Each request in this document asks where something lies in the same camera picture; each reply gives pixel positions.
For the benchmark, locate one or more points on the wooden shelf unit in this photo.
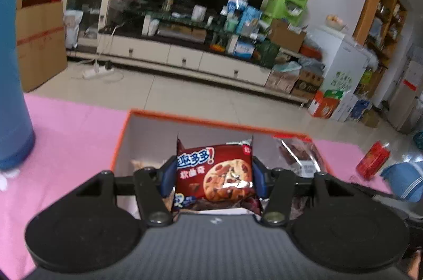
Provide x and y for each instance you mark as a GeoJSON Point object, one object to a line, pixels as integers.
{"type": "Point", "coordinates": [366, 12]}

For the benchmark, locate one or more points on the clear bag of dried snacks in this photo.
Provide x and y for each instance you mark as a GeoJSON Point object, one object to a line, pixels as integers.
{"type": "Point", "coordinates": [297, 154]}

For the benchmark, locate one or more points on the white small fridge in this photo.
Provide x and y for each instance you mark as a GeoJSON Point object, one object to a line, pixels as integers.
{"type": "Point", "coordinates": [340, 58]}

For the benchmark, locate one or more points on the stack of blue white packs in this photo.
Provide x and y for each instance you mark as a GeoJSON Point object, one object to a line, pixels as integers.
{"type": "Point", "coordinates": [246, 19]}

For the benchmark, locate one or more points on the brown cardboard box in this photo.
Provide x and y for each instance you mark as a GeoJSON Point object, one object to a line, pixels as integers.
{"type": "Point", "coordinates": [286, 35]}

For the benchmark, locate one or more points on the blue striped bag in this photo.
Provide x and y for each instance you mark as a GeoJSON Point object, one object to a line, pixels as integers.
{"type": "Point", "coordinates": [404, 181]}

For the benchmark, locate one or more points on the large cardboard box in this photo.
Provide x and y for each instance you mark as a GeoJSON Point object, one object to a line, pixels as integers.
{"type": "Point", "coordinates": [39, 45]}

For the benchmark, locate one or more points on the pink table mat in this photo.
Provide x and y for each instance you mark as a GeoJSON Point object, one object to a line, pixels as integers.
{"type": "Point", "coordinates": [66, 147]}

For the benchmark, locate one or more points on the red snack packet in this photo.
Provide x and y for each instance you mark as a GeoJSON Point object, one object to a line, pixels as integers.
{"type": "Point", "coordinates": [371, 161]}

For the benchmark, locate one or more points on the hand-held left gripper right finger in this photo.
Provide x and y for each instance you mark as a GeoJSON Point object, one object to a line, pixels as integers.
{"type": "Point", "coordinates": [258, 178]}

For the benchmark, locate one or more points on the blue snack packet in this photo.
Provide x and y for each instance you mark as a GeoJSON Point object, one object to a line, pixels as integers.
{"type": "Point", "coordinates": [181, 200]}

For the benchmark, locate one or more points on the white glass-door cabinet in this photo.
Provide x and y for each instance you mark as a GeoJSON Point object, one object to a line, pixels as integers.
{"type": "Point", "coordinates": [86, 12]}

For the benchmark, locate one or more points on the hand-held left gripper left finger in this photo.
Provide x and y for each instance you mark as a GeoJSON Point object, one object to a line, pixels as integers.
{"type": "Point", "coordinates": [169, 175]}

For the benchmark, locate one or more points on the orange carton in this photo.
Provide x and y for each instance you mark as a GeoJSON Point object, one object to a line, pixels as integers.
{"type": "Point", "coordinates": [324, 104]}

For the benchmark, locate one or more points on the tall blue bottle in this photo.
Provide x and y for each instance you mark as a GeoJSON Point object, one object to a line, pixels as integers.
{"type": "Point", "coordinates": [15, 62]}

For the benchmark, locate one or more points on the white tv cabinet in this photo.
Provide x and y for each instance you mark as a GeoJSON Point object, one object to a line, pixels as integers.
{"type": "Point", "coordinates": [185, 58]}

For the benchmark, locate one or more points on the white flower coaster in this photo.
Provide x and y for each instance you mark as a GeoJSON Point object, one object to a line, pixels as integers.
{"type": "Point", "coordinates": [7, 179]}

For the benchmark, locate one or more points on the orange storage box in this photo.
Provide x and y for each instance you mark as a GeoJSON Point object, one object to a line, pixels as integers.
{"type": "Point", "coordinates": [148, 134]}

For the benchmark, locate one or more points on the white power strip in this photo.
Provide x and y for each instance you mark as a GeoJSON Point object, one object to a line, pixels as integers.
{"type": "Point", "coordinates": [95, 71]}

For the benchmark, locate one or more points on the red chocolate cookie packet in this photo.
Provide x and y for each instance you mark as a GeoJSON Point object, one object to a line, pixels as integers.
{"type": "Point", "coordinates": [211, 175]}

